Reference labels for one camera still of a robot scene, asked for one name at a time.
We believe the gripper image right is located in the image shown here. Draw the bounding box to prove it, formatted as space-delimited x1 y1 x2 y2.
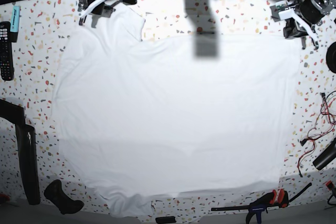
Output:
283 0 324 50

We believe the white T-shirt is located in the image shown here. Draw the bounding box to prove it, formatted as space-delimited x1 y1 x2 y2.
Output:
52 4 301 217

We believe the black round object right edge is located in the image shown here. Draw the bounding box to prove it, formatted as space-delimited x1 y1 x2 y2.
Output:
326 42 336 73

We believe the terrazzo pattern table cloth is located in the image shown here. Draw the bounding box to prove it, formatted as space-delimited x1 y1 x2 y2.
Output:
1 0 335 217

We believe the teal marker pen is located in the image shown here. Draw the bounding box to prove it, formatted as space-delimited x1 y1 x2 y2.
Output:
10 6 20 42

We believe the black TV remote control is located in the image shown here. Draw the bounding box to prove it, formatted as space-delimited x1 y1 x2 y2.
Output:
0 21 14 81

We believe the black cylinder flashlight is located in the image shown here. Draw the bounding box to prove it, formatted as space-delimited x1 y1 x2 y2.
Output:
313 138 335 170

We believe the black chair armrest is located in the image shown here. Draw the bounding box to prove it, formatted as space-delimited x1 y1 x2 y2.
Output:
1 100 40 205

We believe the small orange clip right edge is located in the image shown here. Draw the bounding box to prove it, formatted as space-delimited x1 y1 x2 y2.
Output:
326 181 334 190

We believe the black orange bar clamp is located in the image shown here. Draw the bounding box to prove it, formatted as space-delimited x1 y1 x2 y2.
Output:
211 183 312 224

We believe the black game controller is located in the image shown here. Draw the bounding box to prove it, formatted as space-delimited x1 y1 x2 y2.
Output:
44 179 84 215

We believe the small black rectangular device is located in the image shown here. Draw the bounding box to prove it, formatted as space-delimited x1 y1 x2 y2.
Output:
155 216 176 224

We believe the wrist camera board image right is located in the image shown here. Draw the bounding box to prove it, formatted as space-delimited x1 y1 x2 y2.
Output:
270 0 292 22

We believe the red black wire bundle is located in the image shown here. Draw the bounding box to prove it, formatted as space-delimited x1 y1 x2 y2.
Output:
296 92 336 178

